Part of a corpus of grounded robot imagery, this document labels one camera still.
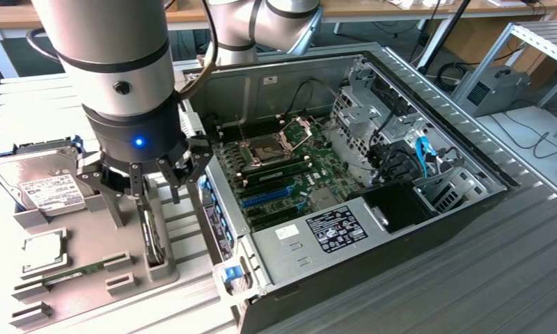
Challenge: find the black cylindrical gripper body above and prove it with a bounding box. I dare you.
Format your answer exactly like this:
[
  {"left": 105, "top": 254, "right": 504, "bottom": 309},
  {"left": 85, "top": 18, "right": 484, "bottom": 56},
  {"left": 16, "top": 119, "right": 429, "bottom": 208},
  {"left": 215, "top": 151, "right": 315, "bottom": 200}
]
[{"left": 83, "top": 100, "right": 191, "bottom": 192}]

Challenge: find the socket locking lever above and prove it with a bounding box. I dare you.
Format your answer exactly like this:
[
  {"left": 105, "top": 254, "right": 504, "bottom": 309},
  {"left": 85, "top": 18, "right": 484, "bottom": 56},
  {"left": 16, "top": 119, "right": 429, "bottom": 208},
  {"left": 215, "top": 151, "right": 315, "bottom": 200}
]
[{"left": 235, "top": 113, "right": 251, "bottom": 148}]

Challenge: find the CPU socket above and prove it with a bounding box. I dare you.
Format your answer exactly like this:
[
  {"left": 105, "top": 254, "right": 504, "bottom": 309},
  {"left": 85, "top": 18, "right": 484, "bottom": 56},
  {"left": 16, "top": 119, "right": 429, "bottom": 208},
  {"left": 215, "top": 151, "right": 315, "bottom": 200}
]
[{"left": 244, "top": 138, "right": 289, "bottom": 166}]

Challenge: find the graphics card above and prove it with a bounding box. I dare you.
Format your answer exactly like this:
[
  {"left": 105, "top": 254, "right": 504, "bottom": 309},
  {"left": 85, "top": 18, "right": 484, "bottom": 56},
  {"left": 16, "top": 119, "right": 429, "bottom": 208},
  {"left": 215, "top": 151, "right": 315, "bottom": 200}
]
[{"left": 136, "top": 193, "right": 168, "bottom": 269}]

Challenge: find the installed RAM stick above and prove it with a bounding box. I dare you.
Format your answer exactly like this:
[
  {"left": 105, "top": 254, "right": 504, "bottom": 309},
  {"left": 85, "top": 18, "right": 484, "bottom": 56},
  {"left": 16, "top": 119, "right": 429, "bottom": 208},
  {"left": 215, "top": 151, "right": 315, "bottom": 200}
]
[{"left": 240, "top": 157, "right": 315, "bottom": 186}]

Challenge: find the blue expansion slot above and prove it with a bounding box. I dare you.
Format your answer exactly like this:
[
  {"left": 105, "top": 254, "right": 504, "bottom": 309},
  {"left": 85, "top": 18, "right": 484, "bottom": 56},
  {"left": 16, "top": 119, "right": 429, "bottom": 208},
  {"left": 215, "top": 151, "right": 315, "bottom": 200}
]
[{"left": 240, "top": 185, "right": 299, "bottom": 209}]

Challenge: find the silver hard disk drive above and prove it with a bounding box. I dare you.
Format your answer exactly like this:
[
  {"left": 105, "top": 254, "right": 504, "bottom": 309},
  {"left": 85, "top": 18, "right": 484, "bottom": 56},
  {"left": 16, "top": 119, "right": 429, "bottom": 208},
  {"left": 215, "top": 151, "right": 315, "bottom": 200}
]
[{"left": 0, "top": 145, "right": 100, "bottom": 214}]

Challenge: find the green motherboard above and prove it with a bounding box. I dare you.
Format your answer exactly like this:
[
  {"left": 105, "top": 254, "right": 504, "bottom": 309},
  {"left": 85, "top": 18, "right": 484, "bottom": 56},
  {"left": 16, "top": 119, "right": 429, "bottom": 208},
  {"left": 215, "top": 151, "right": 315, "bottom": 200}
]
[{"left": 207, "top": 113, "right": 353, "bottom": 232}]

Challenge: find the metal socket cover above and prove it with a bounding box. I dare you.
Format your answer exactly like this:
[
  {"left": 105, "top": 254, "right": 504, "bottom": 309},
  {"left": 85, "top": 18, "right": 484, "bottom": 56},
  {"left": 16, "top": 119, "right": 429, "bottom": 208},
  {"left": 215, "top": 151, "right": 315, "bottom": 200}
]
[{"left": 277, "top": 116, "right": 319, "bottom": 154}]

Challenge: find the grey parts rack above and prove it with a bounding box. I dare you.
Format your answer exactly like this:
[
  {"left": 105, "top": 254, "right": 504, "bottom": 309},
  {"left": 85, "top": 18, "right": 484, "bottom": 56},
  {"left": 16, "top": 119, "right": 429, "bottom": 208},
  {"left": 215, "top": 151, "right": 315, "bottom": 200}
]
[{"left": 8, "top": 173, "right": 183, "bottom": 330}]

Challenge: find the silver CPU chip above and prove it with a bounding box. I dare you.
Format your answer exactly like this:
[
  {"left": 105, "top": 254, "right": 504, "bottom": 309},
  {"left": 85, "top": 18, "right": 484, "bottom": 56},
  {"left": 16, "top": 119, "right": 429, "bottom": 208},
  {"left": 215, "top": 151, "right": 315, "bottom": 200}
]
[{"left": 21, "top": 235, "right": 68, "bottom": 273}]

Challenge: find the green RAM stick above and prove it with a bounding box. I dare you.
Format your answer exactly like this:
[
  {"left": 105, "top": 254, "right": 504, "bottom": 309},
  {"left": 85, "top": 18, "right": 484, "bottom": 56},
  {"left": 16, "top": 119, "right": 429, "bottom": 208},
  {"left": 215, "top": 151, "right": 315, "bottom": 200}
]
[{"left": 40, "top": 262, "right": 111, "bottom": 287}]

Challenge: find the blue case latch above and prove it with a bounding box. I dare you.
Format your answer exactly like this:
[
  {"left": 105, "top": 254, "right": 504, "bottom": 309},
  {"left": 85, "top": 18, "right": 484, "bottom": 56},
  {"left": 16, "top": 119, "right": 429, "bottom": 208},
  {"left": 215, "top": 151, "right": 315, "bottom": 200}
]
[{"left": 221, "top": 265, "right": 244, "bottom": 282}]

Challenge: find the grey power supply unit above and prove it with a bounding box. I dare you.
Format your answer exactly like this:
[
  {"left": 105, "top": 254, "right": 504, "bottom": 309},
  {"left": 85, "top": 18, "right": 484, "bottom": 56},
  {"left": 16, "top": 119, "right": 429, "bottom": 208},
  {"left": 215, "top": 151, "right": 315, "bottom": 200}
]
[{"left": 249, "top": 201, "right": 391, "bottom": 283}]

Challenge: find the open black PC case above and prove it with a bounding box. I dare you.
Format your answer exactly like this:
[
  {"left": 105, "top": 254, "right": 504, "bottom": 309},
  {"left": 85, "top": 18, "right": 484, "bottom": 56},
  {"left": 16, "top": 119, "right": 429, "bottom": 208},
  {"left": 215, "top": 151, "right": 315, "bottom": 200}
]
[{"left": 179, "top": 49, "right": 523, "bottom": 334}]

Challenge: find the metal disk bay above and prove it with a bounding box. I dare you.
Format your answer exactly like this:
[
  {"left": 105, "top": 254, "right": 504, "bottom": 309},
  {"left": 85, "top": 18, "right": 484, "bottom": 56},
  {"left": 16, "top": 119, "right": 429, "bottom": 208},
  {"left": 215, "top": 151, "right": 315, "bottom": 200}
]
[{"left": 412, "top": 166, "right": 508, "bottom": 214}]

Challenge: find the wooden desk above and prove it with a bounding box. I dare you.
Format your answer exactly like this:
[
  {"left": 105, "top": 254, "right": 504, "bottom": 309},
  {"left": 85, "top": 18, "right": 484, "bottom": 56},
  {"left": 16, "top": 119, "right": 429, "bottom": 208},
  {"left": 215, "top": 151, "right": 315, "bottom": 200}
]
[{"left": 0, "top": 0, "right": 557, "bottom": 79}]

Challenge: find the black tripod leg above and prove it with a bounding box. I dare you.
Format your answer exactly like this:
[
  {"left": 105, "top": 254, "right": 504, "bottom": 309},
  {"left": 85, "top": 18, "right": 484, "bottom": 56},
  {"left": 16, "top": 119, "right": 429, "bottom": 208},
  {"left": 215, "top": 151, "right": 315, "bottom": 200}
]
[{"left": 416, "top": 0, "right": 471, "bottom": 72}]

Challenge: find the grey control box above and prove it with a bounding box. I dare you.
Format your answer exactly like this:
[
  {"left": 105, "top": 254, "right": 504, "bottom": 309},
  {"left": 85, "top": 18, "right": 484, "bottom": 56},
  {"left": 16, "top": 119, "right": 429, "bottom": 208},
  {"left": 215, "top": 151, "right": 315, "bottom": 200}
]
[{"left": 453, "top": 65, "right": 532, "bottom": 118}]

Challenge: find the black power wire bundle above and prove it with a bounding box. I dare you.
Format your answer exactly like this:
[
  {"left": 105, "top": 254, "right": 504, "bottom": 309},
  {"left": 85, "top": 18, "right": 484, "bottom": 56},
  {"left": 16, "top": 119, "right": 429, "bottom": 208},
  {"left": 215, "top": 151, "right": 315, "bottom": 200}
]
[{"left": 365, "top": 144, "right": 421, "bottom": 185}]

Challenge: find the blue SATA wire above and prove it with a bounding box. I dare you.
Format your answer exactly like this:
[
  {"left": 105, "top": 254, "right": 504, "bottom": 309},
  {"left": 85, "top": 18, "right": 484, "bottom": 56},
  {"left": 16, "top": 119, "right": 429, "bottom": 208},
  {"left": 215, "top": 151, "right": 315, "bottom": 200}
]
[{"left": 413, "top": 134, "right": 436, "bottom": 179}]

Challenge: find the aluminium frame table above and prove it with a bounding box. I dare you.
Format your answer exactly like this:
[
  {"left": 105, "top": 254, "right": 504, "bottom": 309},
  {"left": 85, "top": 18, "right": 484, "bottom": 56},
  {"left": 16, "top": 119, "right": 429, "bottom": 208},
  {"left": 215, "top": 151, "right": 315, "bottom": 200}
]
[{"left": 453, "top": 19, "right": 557, "bottom": 107}]

